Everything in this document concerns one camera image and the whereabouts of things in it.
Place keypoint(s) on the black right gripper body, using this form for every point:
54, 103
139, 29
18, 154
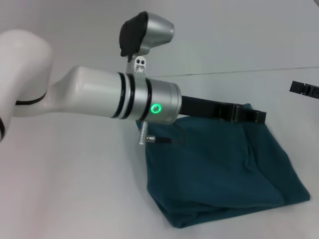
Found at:
312, 90

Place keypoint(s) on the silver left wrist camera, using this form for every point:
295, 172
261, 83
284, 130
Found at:
144, 35

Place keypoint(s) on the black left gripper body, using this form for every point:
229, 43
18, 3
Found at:
207, 107

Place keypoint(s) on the teal FREE print T-shirt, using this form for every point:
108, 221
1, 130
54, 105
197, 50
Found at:
211, 174

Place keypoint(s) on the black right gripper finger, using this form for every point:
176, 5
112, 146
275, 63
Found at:
297, 87

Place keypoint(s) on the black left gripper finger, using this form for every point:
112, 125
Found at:
250, 115

